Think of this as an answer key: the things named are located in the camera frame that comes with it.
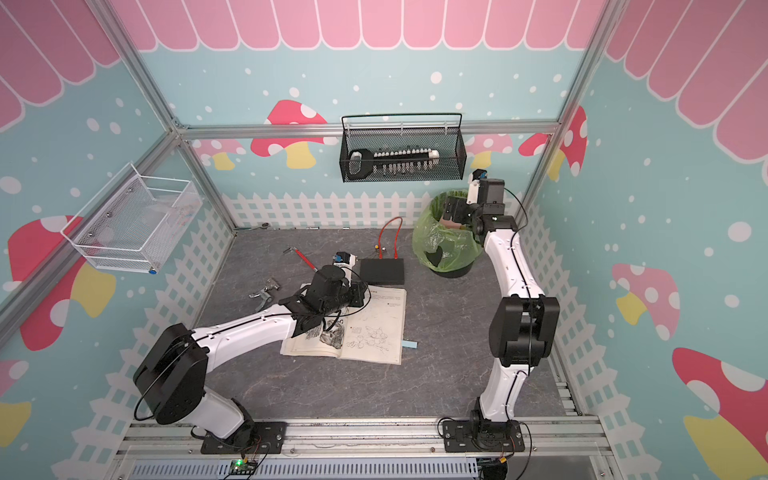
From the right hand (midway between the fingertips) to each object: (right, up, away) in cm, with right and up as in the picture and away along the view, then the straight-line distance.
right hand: (458, 202), depth 89 cm
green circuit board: (-57, -68, -16) cm, 90 cm away
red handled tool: (-54, -16, +24) cm, 61 cm away
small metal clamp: (-63, -29, +11) cm, 70 cm away
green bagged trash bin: (-2, -14, +5) cm, 16 cm away
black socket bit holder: (-29, +12, +1) cm, 31 cm away
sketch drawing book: (-26, -40, +3) cm, 48 cm away
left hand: (-27, -26, -3) cm, 37 cm away
